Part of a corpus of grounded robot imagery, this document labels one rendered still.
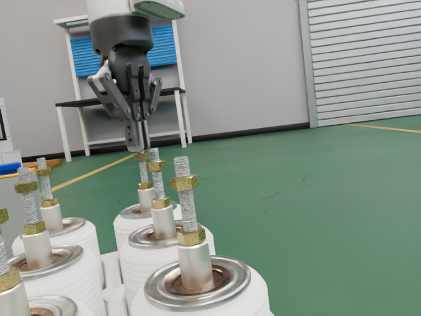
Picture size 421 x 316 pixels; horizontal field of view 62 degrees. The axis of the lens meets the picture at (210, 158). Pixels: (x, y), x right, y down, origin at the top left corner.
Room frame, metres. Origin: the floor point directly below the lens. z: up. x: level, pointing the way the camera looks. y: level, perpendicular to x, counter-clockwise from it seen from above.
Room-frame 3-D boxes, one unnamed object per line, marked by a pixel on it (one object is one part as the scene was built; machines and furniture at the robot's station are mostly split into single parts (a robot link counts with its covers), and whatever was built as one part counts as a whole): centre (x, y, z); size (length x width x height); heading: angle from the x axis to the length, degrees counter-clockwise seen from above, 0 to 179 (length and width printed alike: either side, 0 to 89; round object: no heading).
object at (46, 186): (0.43, 0.20, 0.30); 0.01 x 0.01 x 0.08
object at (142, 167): (0.46, 0.09, 0.30); 0.01 x 0.01 x 0.08
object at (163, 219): (0.35, 0.06, 0.26); 0.02 x 0.02 x 0.03
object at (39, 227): (0.31, 0.17, 0.29); 0.02 x 0.02 x 0.01; 38
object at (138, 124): (0.46, 0.09, 0.35); 0.02 x 0.01 x 0.04; 66
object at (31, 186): (0.31, 0.17, 0.32); 0.02 x 0.02 x 0.01; 38
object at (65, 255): (0.31, 0.17, 0.25); 0.08 x 0.08 x 0.01
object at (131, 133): (0.44, 0.10, 0.36); 0.03 x 0.01 x 0.05; 156
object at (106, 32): (0.46, 0.09, 0.45); 0.08 x 0.08 x 0.09
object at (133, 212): (0.46, 0.09, 0.25); 0.08 x 0.08 x 0.01
